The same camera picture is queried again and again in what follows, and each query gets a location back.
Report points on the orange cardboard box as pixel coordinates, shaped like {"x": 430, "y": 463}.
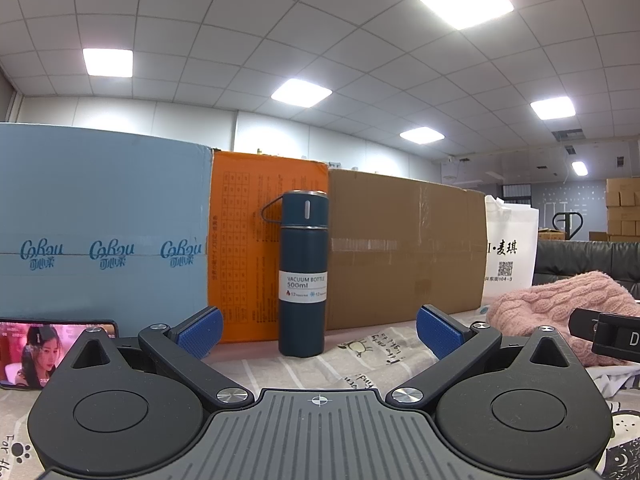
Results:
{"x": 240, "y": 240}

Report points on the black sofa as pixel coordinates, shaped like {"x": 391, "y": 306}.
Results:
{"x": 575, "y": 257}

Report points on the ceiling air vent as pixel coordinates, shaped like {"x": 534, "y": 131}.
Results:
{"x": 567, "y": 135}

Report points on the pink knitted sweater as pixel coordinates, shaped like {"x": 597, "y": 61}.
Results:
{"x": 540, "y": 305}

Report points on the stack of cardboard boxes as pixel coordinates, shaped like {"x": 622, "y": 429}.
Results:
{"x": 624, "y": 207}

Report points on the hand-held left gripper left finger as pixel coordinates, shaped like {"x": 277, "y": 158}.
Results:
{"x": 200, "y": 334}

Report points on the white printed bag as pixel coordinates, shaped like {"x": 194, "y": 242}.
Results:
{"x": 510, "y": 240}

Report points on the dark blue vacuum bottle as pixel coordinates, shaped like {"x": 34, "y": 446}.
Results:
{"x": 302, "y": 255}

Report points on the brown cardboard box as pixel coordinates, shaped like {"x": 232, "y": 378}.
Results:
{"x": 400, "y": 250}

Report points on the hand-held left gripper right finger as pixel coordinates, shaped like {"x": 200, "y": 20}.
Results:
{"x": 440, "y": 332}

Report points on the light blue cardboard box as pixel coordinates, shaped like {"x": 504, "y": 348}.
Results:
{"x": 100, "y": 200}

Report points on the smartphone with lit screen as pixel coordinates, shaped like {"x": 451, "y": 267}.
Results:
{"x": 35, "y": 355}

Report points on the white cloth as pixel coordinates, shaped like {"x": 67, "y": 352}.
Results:
{"x": 620, "y": 380}

